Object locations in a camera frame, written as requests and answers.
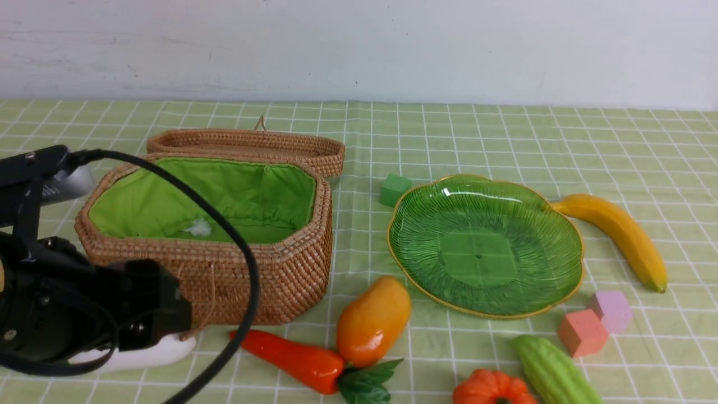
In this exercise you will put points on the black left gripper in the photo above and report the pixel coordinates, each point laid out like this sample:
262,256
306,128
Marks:
56,303

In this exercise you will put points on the white toy radish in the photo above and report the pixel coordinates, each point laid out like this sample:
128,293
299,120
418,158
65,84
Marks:
168,351

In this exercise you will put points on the orange toy mango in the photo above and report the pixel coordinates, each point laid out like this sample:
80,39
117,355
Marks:
369,327

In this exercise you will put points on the red toy carrot with leaves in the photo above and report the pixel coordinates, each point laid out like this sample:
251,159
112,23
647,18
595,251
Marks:
321,369

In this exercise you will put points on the yellow toy banana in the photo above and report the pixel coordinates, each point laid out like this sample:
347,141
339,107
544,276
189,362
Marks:
631,239

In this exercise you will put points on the woven wicker basket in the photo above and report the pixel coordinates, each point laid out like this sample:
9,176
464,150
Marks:
282,207

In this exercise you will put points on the woven wicker basket lid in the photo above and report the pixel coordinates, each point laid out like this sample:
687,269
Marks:
324,155

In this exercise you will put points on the green foam cube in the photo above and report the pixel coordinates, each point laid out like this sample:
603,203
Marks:
393,188

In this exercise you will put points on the green glass leaf plate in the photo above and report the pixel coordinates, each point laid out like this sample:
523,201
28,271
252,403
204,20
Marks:
494,249

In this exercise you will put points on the orange toy pumpkin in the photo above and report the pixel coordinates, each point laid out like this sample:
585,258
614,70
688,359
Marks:
485,386

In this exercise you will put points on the green toy chayote gourd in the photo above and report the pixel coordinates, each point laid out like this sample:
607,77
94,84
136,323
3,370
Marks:
551,373

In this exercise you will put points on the orange foam cube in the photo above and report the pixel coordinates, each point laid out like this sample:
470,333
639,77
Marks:
582,333

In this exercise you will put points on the pink foam cube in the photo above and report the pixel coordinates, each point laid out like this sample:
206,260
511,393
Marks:
612,309

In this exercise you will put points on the green checkered tablecloth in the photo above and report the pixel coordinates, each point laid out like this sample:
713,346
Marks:
659,165

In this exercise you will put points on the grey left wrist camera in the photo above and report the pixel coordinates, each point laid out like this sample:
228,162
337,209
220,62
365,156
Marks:
43,177

